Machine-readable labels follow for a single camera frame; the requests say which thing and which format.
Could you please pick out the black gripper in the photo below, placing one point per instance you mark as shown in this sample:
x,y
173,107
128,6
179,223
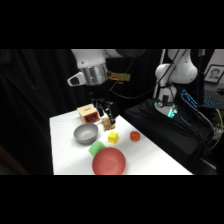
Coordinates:
x,y
100,95

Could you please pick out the red ball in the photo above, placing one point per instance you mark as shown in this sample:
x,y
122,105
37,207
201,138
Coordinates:
x,y
135,136

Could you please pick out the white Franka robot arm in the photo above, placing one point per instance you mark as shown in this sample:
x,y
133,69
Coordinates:
x,y
88,58

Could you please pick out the grey bowl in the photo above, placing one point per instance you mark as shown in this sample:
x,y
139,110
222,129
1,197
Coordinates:
x,y
86,133

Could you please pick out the pink bowl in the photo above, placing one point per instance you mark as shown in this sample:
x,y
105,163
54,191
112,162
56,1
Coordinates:
x,y
109,161

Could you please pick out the brown knobbly toy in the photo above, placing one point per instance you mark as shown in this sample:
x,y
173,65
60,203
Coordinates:
x,y
107,124

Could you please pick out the wooden box with red front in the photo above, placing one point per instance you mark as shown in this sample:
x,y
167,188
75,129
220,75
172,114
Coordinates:
x,y
86,111

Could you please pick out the yellow cube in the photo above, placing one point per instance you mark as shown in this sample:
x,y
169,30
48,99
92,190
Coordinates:
x,y
113,137

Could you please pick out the green cylinder block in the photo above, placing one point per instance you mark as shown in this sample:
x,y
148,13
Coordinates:
x,y
96,147

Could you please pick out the black robot stand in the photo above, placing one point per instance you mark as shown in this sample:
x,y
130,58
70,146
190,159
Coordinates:
x,y
163,130

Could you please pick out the small green light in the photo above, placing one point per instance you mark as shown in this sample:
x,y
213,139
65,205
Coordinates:
x,y
172,113

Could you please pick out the black curtain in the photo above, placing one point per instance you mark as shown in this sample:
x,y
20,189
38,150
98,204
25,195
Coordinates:
x,y
33,106

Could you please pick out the blue lit device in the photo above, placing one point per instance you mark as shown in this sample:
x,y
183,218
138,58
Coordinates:
x,y
190,98

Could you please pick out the framed portrait picture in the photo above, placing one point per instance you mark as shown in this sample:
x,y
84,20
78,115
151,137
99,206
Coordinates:
x,y
214,74

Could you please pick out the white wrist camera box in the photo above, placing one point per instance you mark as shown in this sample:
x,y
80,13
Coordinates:
x,y
76,79

